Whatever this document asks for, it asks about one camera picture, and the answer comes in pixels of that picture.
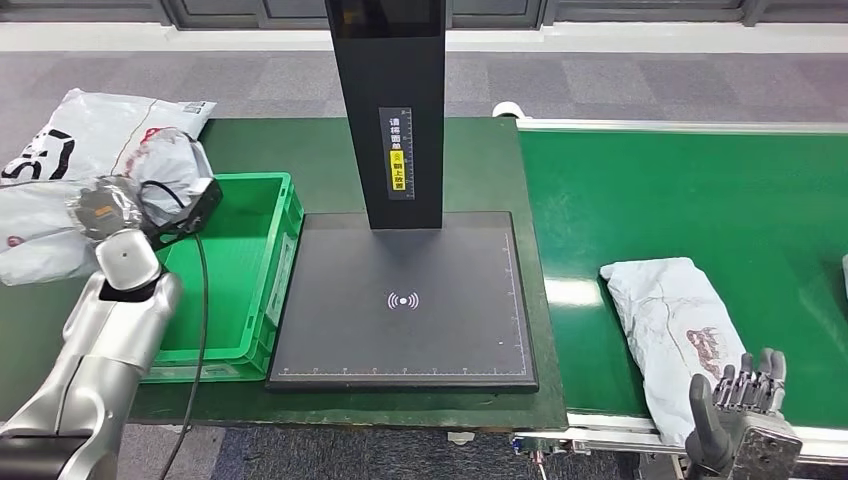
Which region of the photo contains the black yellow label sticker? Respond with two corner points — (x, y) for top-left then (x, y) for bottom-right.
(378, 107), (415, 201)

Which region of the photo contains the black inbound scanner machine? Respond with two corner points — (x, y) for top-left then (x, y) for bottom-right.
(266, 0), (539, 393)

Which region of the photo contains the green plastic crate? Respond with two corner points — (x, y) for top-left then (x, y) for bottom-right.
(142, 172), (306, 386)

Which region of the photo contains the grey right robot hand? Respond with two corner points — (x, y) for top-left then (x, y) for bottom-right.
(685, 349), (790, 480)

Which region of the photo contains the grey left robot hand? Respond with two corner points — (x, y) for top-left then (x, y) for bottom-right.
(66, 175), (144, 241)

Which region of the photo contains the grey parcel with round logo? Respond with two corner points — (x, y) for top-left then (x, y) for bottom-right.
(0, 127), (215, 287)

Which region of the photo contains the white parcel with black print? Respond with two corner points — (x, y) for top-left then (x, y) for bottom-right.
(0, 88), (218, 183)

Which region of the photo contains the green conveyor belt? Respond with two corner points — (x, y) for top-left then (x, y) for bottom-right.
(513, 119), (848, 480)

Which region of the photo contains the white cable under conveyor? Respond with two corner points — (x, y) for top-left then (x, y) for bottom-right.
(513, 437), (551, 480)

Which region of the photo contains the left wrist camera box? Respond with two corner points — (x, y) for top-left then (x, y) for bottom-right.
(148, 177), (224, 252)

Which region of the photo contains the dark green table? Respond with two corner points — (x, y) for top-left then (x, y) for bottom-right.
(0, 117), (569, 431)

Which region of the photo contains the grey parcel with red print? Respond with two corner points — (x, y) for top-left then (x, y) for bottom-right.
(599, 257), (753, 448)

